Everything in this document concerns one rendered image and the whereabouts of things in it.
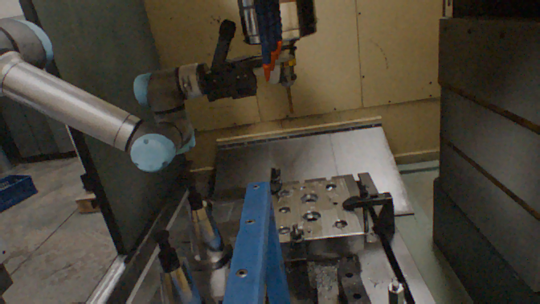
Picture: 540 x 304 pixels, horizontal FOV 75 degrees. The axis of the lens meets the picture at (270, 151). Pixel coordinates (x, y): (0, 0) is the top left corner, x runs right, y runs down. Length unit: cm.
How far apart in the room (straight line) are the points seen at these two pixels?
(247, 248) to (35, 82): 52
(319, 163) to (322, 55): 54
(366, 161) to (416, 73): 51
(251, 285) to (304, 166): 138
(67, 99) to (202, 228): 42
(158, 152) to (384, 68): 140
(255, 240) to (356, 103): 148
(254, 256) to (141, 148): 35
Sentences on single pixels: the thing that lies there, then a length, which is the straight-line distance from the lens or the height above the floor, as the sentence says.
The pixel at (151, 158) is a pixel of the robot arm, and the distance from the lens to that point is 71.
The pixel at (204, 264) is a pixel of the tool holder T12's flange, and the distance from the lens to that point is 47.
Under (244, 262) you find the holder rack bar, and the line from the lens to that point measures 45.
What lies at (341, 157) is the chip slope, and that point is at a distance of 179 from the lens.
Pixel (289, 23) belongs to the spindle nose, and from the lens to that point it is 71.
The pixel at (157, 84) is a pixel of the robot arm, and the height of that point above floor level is 140.
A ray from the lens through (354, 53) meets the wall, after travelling 184.
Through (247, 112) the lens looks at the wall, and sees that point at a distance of 187.
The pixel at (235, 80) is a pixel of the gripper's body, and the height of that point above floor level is 138.
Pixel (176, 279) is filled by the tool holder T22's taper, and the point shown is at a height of 128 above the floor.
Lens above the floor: 150
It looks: 22 degrees down
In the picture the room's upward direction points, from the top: 10 degrees counter-clockwise
